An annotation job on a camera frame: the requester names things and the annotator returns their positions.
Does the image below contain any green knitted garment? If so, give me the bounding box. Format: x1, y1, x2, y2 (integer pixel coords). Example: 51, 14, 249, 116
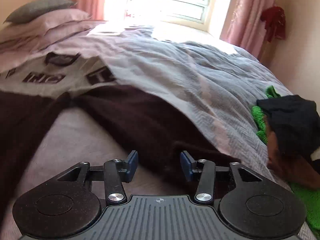
251, 86, 319, 238

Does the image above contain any red hanging garment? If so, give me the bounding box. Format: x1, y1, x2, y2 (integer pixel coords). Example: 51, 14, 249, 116
260, 7, 286, 42

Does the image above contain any grey checked pillow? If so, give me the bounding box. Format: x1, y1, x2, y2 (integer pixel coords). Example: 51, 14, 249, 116
4, 0, 76, 24

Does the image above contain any grey maroon TJC sweater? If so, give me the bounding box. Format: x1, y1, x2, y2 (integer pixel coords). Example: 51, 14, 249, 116
1, 53, 235, 214

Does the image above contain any brown garment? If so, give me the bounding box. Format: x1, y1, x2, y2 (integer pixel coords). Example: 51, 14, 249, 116
266, 122, 319, 190

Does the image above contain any black garment with tag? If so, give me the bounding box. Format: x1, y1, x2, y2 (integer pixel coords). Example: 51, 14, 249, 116
257, 95, 319, 162

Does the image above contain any pink pillow stack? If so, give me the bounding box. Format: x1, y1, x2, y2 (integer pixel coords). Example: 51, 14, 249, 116
1, 9, 105, 54

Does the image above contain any window with white frame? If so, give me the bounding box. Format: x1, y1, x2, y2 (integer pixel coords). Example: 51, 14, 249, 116
104, 0, 231, 33

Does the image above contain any pink curtain right side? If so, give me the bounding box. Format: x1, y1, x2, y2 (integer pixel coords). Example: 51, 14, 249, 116
221, 0, 277, 57

